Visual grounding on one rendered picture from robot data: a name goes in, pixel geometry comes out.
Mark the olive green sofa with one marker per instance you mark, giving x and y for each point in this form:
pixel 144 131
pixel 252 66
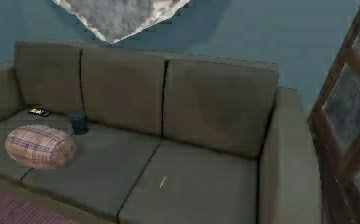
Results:
pixel 201 173

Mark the plaid pink pillow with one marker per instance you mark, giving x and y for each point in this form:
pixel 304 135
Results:
pixel 39 146

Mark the dark red striped rug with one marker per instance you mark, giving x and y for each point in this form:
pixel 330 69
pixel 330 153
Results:
pixel 18 208

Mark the grey framed wall picture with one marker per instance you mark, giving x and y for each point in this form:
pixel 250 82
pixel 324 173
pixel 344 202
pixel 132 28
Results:
pixel 118 15

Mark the yellow pencil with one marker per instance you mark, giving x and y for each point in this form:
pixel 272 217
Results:
pixel 162 182

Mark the brown wooden glass cabinet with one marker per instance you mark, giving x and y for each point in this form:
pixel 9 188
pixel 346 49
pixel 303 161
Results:
pixel 346 126

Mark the black remote control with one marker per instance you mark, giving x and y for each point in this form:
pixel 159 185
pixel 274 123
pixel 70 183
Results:
pixel 39 112

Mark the dark blue cylinder object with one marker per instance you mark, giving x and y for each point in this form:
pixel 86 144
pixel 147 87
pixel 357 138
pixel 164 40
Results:
pixel 78 122

